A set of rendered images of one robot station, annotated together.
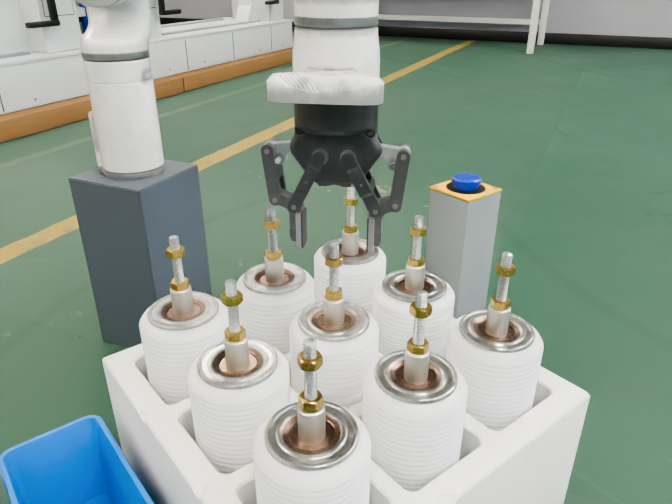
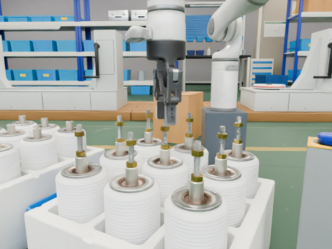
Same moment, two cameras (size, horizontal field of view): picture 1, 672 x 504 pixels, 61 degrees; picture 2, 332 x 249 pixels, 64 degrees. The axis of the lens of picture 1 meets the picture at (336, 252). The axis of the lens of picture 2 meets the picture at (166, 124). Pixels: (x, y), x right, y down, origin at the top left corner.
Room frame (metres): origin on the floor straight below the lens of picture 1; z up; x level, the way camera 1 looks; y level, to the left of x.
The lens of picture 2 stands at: (0.31, -0.49, 0.44)
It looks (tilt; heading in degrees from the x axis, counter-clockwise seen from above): 11 degrees down; 68
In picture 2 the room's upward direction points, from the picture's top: straight up
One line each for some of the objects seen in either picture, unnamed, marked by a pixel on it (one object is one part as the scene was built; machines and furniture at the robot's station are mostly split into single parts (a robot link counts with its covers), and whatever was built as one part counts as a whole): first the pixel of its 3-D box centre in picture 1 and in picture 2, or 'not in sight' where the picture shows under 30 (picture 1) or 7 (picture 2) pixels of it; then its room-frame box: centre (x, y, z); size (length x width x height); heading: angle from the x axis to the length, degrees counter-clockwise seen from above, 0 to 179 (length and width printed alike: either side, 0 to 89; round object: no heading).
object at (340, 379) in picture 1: (334, 388); (165, 202); (0.51, 0.00, 0.16); 0.10 x 0.10 x 0.18
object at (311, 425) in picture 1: (311, 421); (81, 164); (0.35, 0.02, 0.26); 0.02 x 0.02 x 0.03
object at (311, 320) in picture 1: (333, 320); (165, 162); (0.51, 0.00, 0.25); 0.08 x 0.08 x 0.01
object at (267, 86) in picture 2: not in sight; (269, 85); (2.25, 1.56, 0.30); 0.30 x 0.30 x 0.04
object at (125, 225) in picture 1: (148, 255); (221, 149); (0.87, 0.32, 0.15); 0.14 x 0.14 x 0.30; 65
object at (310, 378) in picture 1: (310, 382); (80, 144); (0.35, 0.02, 0.30); 0.01 x 0.01 x 0.08
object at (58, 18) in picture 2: not in sight; (68, 20); (0.66, 5.19, 1.37); 0.50 x 0.38 x 0.11; 67
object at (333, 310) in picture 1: (333, 310); (165, 156); (0.51, 0.00, 0.26); 0.02 x 0.02 x 0.03
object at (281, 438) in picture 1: (311, 434); (81, 170); (0.35, 0.02, 0.25); 0.08 x 0.08 x 0.01
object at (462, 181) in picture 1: (466, 183); (330, 140); (0.75, -0.18, 0.32); 0.04 x 0.04 x 0.02
